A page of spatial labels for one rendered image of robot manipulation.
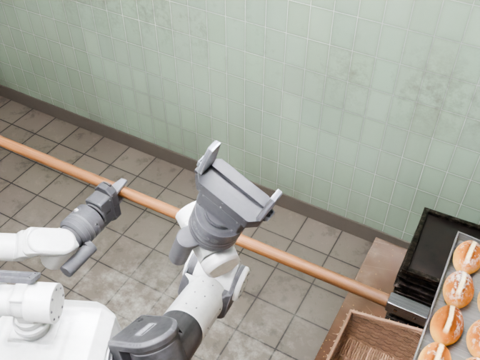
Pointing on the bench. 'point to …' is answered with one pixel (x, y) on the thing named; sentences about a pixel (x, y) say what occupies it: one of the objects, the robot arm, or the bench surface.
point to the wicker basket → (386, 331)
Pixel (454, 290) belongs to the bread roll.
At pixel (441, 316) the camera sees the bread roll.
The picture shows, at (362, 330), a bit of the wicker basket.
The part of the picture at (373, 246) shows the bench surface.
